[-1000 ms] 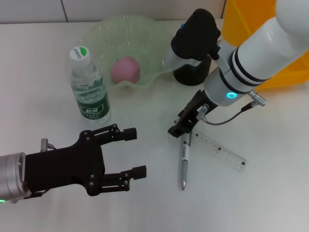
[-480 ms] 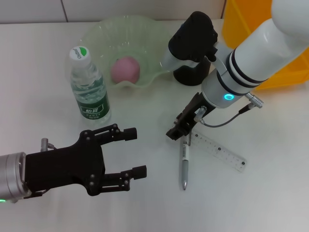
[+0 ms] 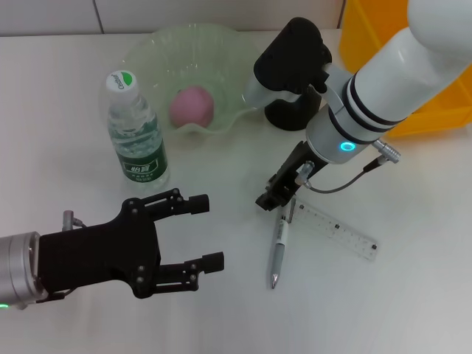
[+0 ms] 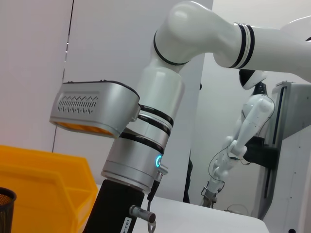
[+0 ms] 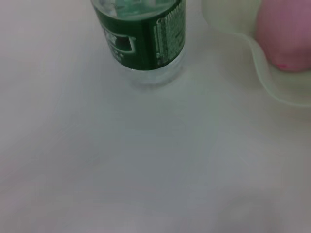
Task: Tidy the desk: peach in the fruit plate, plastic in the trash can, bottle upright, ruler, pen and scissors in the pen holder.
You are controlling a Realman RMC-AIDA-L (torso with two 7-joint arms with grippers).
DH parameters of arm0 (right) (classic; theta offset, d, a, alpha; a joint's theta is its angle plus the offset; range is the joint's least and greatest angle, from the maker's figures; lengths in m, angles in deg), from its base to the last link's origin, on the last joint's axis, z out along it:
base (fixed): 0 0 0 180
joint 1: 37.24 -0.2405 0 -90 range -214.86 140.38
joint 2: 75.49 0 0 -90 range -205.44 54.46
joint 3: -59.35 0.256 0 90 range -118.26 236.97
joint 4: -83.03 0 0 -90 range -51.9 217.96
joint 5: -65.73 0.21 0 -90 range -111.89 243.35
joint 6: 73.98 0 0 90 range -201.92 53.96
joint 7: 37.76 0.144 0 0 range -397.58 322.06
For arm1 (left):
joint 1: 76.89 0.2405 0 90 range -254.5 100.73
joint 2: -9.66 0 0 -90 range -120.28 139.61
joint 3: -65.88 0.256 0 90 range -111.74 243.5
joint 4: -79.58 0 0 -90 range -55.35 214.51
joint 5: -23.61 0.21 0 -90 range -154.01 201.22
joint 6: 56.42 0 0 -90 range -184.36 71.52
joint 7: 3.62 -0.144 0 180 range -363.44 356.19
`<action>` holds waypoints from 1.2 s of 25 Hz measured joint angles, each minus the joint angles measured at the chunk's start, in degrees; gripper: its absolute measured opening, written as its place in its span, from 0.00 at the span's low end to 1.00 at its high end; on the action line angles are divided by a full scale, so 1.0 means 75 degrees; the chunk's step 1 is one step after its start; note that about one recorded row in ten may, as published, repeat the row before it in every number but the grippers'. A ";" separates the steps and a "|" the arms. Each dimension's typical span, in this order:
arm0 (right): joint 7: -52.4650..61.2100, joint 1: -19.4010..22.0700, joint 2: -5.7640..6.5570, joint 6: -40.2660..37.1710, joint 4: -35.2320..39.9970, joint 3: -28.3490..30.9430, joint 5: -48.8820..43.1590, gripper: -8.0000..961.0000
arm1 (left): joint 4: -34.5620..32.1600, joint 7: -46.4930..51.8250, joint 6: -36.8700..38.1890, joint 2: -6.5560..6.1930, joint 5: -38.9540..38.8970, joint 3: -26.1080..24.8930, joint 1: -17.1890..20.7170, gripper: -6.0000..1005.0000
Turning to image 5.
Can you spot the clear green-label water bottle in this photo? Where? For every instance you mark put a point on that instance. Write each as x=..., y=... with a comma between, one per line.
x=138, y=36

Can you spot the pink peach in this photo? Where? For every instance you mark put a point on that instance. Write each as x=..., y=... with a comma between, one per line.
x=284, y=36

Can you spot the green wavy glass fruit bowl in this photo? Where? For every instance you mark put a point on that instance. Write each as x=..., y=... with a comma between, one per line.
x=243, y=48

